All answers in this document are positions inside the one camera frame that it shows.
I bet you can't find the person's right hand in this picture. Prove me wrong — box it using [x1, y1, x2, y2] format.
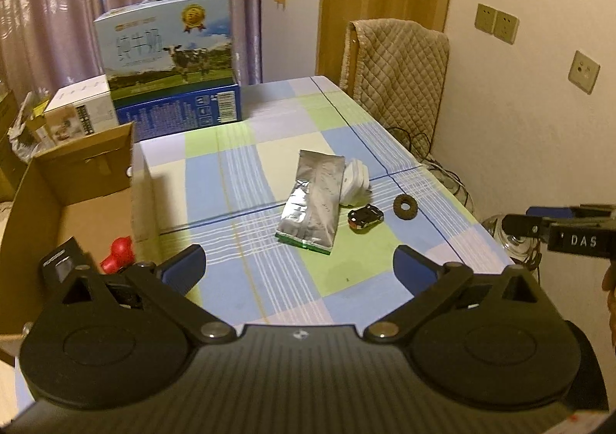
[601, 263, 616, 305]

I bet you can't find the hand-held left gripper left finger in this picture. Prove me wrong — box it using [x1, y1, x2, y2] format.
[33, 244, 238, 345]

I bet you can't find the tangle of black cables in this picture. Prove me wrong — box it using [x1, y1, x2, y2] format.
[390, 126, 477, 216]

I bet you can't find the silver foil bag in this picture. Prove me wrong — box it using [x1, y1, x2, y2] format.
[275, 149, 346, 256]

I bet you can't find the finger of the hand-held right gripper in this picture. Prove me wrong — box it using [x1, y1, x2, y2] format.
[500, 214, 552, 242]
[526, 204, 616, 219]

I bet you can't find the cow print milk carton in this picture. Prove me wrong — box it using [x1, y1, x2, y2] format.
[93, 0, 236, 93]

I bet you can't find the red toy figurine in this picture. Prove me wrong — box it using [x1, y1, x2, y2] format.
[100, 236, 134, 274]

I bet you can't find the white plug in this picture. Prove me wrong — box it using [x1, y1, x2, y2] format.
[341, 157, 372, 208]

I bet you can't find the brown cardboard box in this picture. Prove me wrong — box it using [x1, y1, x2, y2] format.
[0, 121, 140, 336]

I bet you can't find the dark blue box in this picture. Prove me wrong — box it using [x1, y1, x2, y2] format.
[113, 83, 241, 129]

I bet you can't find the white appliance box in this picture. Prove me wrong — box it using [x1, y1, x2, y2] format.
[43, 75, 119, 139]

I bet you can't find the black toy car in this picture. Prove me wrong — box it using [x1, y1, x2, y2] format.
[347, 204, 386, 233]

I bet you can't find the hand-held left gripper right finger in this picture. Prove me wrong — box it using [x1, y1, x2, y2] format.
[362, 245, 561, 345]

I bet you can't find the square beige wall socket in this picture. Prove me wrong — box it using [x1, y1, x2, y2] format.
[568, 50, 601, 93]

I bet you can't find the crumpled grey bag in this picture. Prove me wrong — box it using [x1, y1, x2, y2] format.
[8, 92, 49, 160]

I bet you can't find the black product box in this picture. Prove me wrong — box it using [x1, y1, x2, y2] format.
[41, 237, 90, 290]

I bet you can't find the brown ring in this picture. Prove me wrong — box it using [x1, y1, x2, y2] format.
[393, 194, 418, 217]

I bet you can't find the quilted beige chair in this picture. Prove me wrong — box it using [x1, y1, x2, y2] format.
[339, 19, 450, 160]

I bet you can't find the steel kettle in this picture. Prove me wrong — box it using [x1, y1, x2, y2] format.
[481, 215, 547, 271]

